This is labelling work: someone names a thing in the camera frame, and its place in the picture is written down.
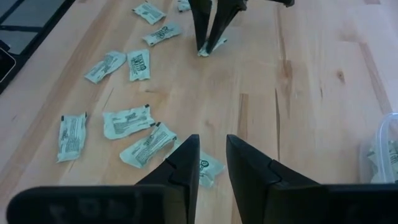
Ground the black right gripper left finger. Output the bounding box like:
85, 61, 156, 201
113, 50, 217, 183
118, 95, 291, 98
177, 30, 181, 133
136, 134, 200, 224

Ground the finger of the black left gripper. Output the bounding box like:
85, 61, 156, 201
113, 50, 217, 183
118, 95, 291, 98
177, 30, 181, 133
206, 0, 248, 54
188, 0, 213, 52

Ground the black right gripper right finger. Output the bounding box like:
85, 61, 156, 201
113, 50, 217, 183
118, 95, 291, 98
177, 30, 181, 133
226, 134, 320, 224

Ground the clear plastic bin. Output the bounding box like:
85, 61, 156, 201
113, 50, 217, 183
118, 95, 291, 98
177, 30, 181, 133
358, 112, 398, 185

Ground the dark panel with pale edge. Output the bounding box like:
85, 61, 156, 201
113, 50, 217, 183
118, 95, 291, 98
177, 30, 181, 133
0, 46, 17, 84

